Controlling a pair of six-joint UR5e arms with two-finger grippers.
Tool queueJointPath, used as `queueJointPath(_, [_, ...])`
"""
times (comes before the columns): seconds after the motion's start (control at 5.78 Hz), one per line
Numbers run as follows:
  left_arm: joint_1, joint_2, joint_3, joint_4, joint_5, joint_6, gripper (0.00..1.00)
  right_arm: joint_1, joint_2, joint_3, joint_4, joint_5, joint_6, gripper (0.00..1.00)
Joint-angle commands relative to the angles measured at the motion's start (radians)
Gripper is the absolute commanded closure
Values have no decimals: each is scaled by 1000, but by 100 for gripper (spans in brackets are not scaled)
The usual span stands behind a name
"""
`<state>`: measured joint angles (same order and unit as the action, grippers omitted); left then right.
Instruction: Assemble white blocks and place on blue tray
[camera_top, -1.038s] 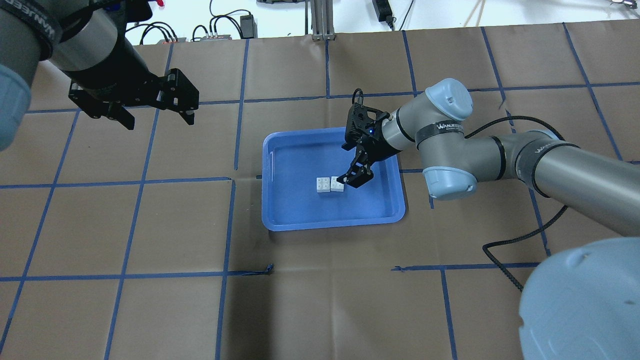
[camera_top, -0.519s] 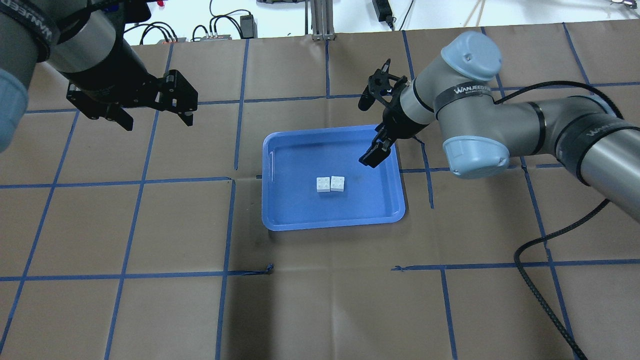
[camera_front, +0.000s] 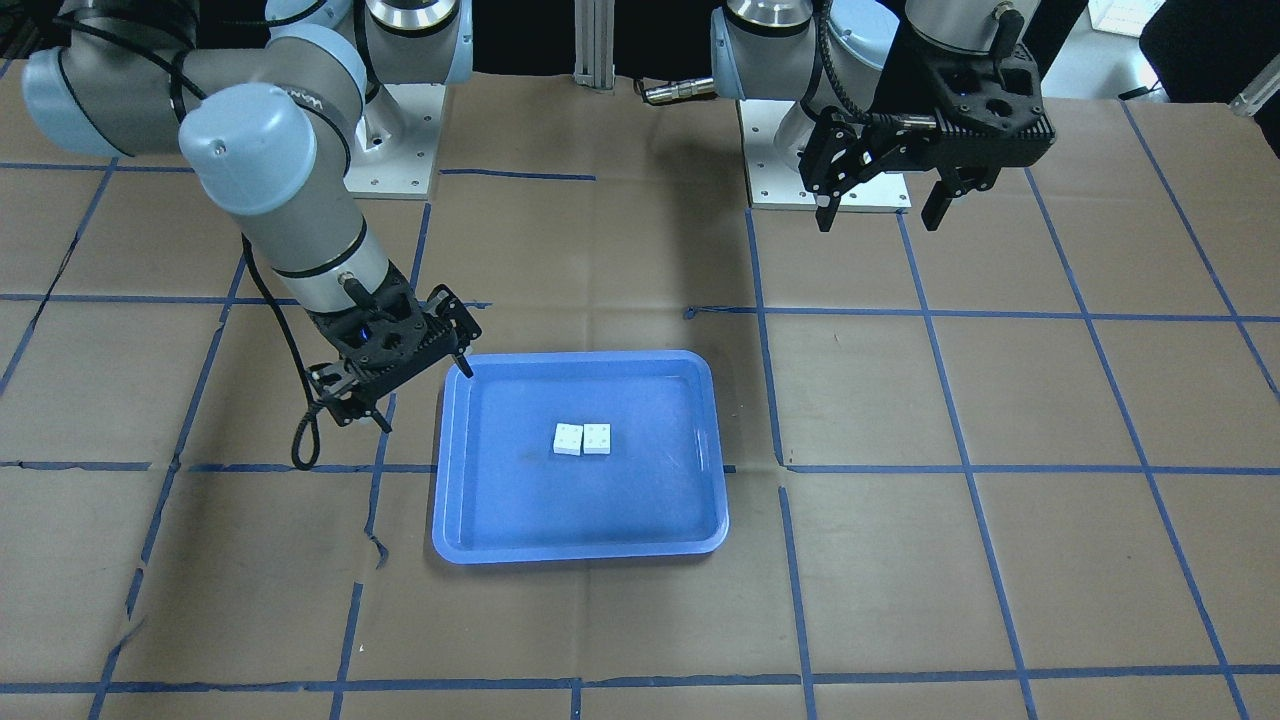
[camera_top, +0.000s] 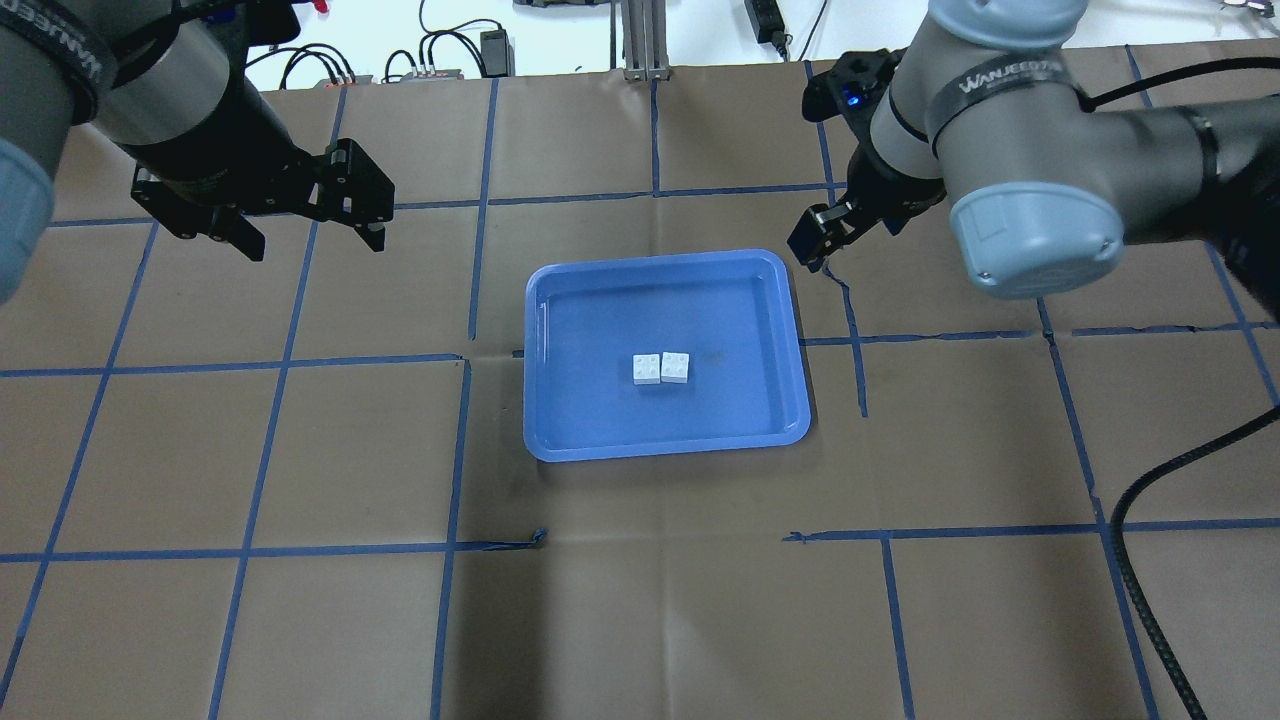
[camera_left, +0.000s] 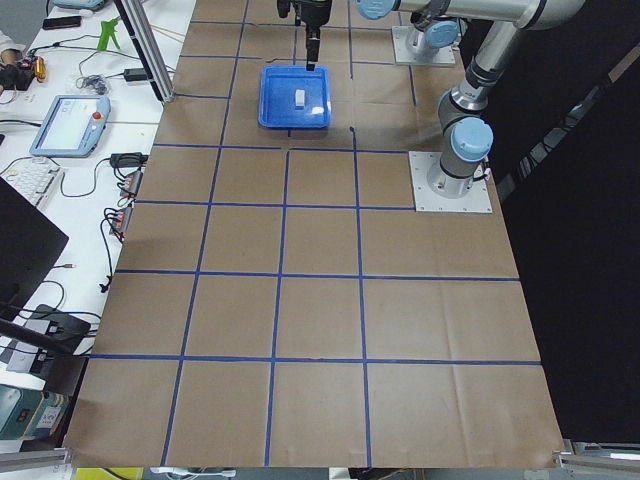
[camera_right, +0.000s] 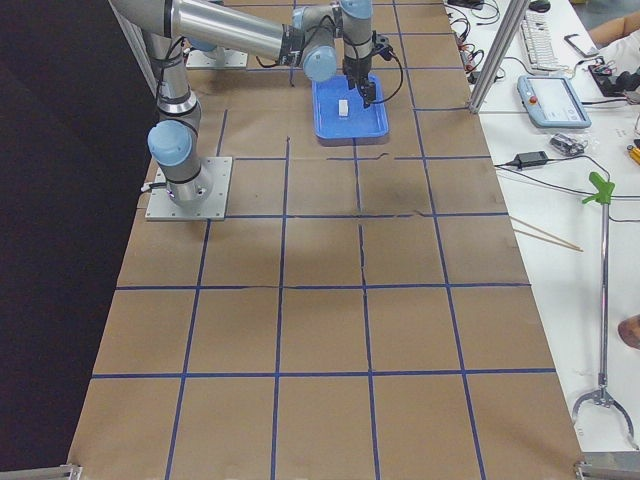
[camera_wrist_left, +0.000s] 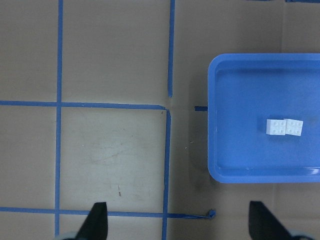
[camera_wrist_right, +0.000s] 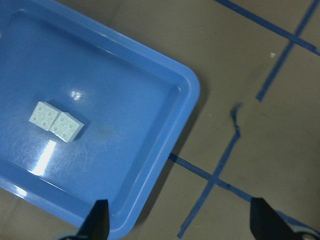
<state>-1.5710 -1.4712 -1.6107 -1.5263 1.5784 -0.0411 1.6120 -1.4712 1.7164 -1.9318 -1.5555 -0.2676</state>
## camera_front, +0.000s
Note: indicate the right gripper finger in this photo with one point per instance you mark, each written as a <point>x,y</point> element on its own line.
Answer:
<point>341,393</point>
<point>451,329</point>

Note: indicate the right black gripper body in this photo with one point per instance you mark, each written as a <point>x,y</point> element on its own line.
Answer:
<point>338,382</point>

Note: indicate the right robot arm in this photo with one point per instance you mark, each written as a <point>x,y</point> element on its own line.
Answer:
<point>271,133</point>

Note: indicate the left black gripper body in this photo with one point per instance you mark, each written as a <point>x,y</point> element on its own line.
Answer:
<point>898,82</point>

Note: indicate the white block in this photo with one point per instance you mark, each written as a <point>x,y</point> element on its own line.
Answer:
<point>596,439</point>
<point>567,439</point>

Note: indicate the blue plastic tray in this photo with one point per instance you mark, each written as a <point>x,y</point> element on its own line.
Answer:
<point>501,495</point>

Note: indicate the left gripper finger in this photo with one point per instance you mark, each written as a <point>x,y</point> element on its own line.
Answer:
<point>840,154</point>
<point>954,184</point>

